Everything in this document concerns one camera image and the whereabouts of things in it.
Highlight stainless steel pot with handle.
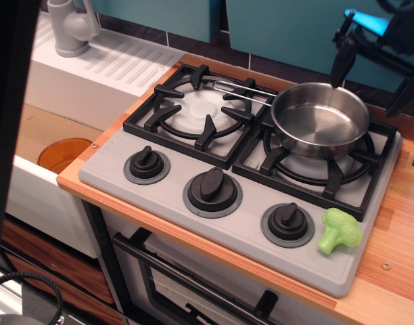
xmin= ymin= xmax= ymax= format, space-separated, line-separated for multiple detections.
xmin=212 ymin=81 xmax=371 ymax=160

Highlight black braided cable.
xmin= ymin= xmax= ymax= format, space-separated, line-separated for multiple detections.
xmin=0 ymin=270 xmax=64 ymax=322

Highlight green toy cauliflower floret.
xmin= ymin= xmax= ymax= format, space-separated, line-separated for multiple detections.
xmin=317 ymin=208 xmax=363 ymax=255

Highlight black left burner grate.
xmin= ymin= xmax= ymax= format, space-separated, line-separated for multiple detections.
xmin=123 ymin=64 xmax=277 ymax=169

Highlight oven door with black handle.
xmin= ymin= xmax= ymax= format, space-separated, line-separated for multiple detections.
xmin=103 ymin=211 xmax=338 ymax=324

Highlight grey toy stove top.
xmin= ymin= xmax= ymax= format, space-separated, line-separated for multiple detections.
xmin=77 ymin=78 xmax=403 ymax=299

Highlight white toy sink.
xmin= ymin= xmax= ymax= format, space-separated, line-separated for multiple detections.
xmin=6 ymin=12 xmax=183 ymax=258

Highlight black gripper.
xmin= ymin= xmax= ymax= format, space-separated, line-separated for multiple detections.
xmin=329 ymin=1 xmax=414 ymax=118

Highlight black right burner grate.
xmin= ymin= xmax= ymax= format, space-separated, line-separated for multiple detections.
xmin=232 ymin=99 xmax=403 ymax=223

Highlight grey toy faucet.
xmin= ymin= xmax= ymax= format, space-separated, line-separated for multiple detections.
xmin=47 ymin=0 xmax=101 ymax=58

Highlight black right stove knob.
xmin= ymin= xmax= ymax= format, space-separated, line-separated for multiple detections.
xmin=260 ymin=202 xmax=315 ymax=248

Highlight black left stove knob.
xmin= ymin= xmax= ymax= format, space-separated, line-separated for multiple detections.
xmin=124 ymin=146 xmax=170 ymax=186

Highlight black stove knob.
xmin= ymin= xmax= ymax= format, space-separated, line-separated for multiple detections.
xmin=260 ymin=202 xmax=315 ymax=248
xmin=183 ymin=167 xmax=243 ymax=219
xmin=124 ymin=146 xmax=170 ymax=186

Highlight orange plastic plate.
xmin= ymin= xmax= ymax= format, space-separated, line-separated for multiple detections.
xmin=37 ymin=137 xmax=92 ymax=174

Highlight black burner grate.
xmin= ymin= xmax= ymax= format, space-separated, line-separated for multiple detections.
xmin=123 ymin=64 xmax=277 ymax=169
xmin=232 ymin=99 xmax=403 ymax=223

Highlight wooden drawer fronts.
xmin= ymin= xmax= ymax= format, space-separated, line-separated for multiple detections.
xmin=0 ymin=215 xmax=124 ymax=324

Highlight black middle stove knob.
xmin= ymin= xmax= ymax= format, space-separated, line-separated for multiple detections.
xmin=183 ymin=167 xmax=243 ymax=219

